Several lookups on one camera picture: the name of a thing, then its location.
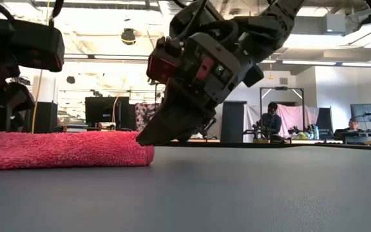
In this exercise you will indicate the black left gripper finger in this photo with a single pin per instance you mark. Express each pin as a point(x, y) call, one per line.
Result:
point(11, 106)

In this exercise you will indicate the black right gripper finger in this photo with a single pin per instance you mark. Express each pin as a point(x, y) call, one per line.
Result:
point(188, 122)
point(167, 106)

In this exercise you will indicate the red terry towel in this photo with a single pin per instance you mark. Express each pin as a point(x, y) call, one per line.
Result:
point(76, 149)

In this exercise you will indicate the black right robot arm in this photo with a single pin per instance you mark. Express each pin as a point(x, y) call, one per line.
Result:
point(269, 29)

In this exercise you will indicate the patterned cloth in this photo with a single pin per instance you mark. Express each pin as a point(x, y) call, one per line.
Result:
point(143, 114)

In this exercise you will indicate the black cabinet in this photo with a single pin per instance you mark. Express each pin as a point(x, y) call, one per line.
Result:
point(45, 117)

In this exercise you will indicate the black upright panel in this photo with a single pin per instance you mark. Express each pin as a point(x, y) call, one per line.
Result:
point(234, 122)

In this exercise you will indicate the small black ceiling dome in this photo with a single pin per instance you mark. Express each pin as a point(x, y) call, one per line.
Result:
point(70, 80)

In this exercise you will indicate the white sheet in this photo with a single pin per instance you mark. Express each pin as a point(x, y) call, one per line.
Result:
point(250, 119)

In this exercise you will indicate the black computer monitor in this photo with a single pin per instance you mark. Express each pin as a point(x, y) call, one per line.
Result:
point(105, 111)
point(366, 111)

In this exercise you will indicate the black ceiling dome lamp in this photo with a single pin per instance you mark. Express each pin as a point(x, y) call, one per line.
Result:
point(128, 37)

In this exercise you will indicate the long ceiling light strip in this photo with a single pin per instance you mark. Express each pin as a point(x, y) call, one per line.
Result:
point(317, 63)
point(114, 57)

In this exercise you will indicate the person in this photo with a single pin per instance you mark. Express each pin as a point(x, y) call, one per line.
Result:
point(353, 124)
point(270, 122)

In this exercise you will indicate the pink sheet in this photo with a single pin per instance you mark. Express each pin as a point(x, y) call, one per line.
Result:
point(293, 117)

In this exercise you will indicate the black desk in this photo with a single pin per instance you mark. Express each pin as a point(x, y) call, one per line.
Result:
point(356, 138)

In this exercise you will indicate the black metal table frame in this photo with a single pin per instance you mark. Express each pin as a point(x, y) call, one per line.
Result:
point(269, 145)

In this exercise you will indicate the black metal station frame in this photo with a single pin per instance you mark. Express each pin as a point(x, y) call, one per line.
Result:
point(282, 88)

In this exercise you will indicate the grey ceiling duct box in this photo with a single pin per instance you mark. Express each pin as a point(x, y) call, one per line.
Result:
point(333, 24)

